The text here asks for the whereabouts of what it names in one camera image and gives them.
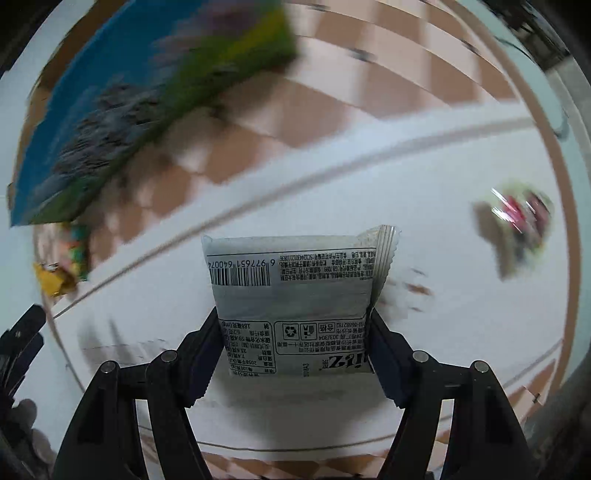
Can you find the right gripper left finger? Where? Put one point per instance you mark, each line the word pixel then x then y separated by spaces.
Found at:
pixel 175 380

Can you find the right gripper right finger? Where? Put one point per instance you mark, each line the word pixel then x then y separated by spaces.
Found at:
pixel 409 379

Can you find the grey white snack packet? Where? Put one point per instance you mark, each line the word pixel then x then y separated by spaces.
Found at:
pixel 298 305

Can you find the green snack packet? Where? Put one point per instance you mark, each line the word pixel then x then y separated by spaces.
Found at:
pixel 524 216

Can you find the gloved left hand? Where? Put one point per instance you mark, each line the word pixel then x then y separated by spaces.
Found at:
pixel 26 452

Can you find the yellow snack packet on mat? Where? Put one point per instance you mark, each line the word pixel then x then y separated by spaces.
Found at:
pixel 56 279

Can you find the small colourful candy packet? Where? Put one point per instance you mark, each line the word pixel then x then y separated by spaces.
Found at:
pixel 73 250

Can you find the patterned table mat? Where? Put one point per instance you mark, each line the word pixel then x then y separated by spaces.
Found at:
pixel 395 112

